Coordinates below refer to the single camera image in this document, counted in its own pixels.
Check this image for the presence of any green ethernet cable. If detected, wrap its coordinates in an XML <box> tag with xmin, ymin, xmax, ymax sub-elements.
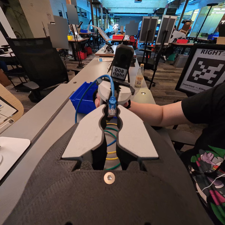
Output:
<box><xmin>104</xmin><ymin>127</ymin><xmax>122</xmax><ymax>170</ymax></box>

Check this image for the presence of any black thin cable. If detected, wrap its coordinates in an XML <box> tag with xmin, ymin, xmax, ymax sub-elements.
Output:
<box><xmin>191</xmin><ymin>163</ymin><xmax>225</xmax><ymax>176</ymax></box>

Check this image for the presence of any blue plastic bin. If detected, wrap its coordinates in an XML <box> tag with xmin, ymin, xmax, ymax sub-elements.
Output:
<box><xmin>69</xmin><ymin>81</ymin><xmax>99</xmax><ymax>114</ymax></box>

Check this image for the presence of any framed marker sign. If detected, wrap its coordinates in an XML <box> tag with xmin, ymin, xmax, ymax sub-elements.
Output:
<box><xmin>175</xmin><ymin>43</ymin><xmax>225</xmax><ymax>96</ymax></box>

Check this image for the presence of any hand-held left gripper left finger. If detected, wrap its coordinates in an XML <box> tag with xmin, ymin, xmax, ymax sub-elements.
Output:
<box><xmin>61</xmin><ymin>104</ymin><xmax>108</xmax><ymax>170</ymax></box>

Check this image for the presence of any person's right hand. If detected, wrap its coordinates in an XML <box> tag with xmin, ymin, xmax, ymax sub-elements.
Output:
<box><xmin>95</xmin><ymin>93</ymin><xmax>131</xmax><ymax>110</ymax></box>

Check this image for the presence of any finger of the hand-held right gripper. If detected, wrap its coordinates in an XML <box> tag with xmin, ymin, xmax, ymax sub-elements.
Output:
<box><xmin>115</xmin><ymin>85</ymin><xmax>132</xmax><ymax>104</ymax></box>
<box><xmin>97</xmin><ymin>82</ymin><xmax>113</xmax><ymax>106</ymax></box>

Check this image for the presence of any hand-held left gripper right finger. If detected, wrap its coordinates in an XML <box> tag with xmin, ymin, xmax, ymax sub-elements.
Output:
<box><xmin>116</xmin><ymin>105</ymin><xmax>159</xmax><ymax>170</ymax></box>

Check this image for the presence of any white thin cable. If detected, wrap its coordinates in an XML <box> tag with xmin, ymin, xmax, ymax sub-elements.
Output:
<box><xmin>197</xmin><ymin>173</ymin><xmax>225</xmax><ymax>193</ymax></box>

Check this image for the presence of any metal display stand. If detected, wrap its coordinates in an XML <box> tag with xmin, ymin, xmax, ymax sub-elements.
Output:
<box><xmin>90</xmin><ymin>25</ymin><xmax>114</xmax><ymax>53</ymax></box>

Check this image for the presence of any glass bottle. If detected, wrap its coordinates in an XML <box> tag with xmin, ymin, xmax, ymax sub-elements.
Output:
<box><xmin>135</xmin><ymin>64</ymin><xmax>145</xmax><ymax>88</ymax></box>

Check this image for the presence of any blue ethernet cable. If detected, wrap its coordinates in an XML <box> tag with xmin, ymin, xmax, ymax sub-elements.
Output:
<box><xmin>75</xmin><ymin>75</ymin><xmax>118</xmax><ymax>147</ymax></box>

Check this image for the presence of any grey waste bin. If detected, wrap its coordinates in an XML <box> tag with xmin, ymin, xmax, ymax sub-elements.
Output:
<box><xmin>173</xmin><ymin>54</ymin><xmax>189</xmax><ymax>68</ymax></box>

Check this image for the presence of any black printed t-shirt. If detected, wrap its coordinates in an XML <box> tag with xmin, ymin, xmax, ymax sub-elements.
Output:
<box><xmin>181</xmin><ymin>83</ymin><xmax>225</xmax><ymax>225</ymax></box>

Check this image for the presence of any grey board stand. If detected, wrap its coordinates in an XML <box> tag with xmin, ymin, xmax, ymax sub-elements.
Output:
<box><xmin>156</xmin><ymin>15</ymin><xmax>177</xmax><ymax>45</ymax></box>
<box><xmin>139</xmin><ymin>16</ymin><xmax>159</xmax><ymax>53</ymax></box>

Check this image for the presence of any person's right forearm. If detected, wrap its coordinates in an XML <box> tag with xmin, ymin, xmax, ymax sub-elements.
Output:
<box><xmin>130</xmin><ymin>101</ymin><xmax>183</xmax><ymax>127</ymax></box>

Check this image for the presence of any black floor lamp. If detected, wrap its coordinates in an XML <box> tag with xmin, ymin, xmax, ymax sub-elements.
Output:
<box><xmin>193</xmin><ymin>3</ymin><xmax>219</xmax><ymax>43</ymax></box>

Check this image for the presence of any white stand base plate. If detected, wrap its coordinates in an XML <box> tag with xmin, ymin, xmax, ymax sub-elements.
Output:
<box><xmin>0</xmin><ymin>137</ymin><xmax>31</xmax><ymax>181</ymax></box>

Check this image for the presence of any wooden display board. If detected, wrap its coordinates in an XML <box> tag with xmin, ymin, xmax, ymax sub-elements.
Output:
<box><xmin>0</xmin><ymin>83</ymin><xmax>24</xmax><ymax>135</ymax></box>

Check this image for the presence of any yellow ethernet cable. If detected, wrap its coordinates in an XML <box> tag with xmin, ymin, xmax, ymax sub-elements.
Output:
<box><xmin>105</xmin><ymin>123</ymin><xmax>119</xmax><ymax>161</ymax></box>

